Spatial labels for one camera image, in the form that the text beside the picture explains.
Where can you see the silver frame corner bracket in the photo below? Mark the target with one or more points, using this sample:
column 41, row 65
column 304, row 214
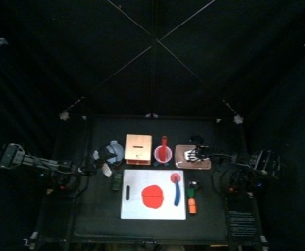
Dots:
column 238, row 118
column 63, row 115

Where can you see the white cutting board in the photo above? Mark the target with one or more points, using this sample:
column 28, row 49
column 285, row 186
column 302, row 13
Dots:
column 134, row 209

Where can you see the red dough half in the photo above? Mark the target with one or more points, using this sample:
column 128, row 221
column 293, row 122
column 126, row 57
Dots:
column 152, row 202

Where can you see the light wooden box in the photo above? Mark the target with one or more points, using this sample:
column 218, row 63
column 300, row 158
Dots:
column 138, row 148

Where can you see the black plate with white text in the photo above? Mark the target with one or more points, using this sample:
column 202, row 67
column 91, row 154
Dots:
column 241, row 224

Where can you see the small white card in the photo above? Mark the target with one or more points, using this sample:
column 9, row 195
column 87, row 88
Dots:
column 107, row 170

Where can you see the red measuring cup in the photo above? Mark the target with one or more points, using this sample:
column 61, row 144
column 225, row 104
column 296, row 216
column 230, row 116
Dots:
column 162, row 153

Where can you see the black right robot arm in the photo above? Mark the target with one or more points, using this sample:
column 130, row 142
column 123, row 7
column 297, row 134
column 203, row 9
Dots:
column 246, row 170

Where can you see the grey small object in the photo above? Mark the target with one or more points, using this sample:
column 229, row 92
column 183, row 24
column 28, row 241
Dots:
column 114, row 152

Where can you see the brown tray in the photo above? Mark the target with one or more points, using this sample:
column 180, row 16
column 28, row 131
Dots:
column 180, row 153

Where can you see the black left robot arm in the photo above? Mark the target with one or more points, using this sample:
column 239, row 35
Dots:
column 36, row 160

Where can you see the small dark green toy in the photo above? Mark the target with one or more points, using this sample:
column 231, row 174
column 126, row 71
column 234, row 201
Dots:
column 115, row 181

